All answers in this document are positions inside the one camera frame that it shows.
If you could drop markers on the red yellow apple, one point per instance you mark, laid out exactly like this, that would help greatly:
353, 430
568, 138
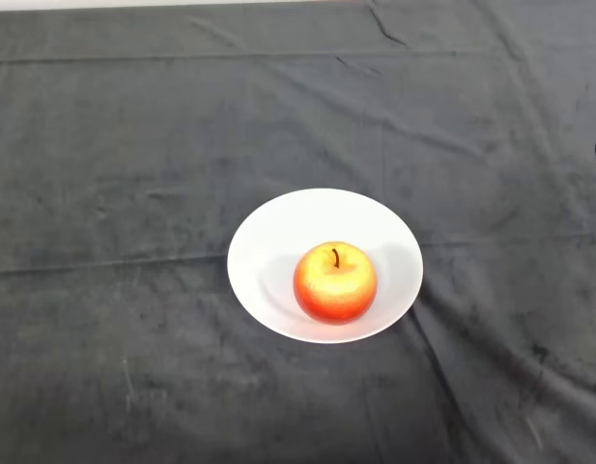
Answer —
336, 287

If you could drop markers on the white round plate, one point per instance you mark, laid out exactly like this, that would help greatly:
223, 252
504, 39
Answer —
263, 251

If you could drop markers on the black cloth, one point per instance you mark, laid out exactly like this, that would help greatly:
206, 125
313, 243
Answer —
181, 121

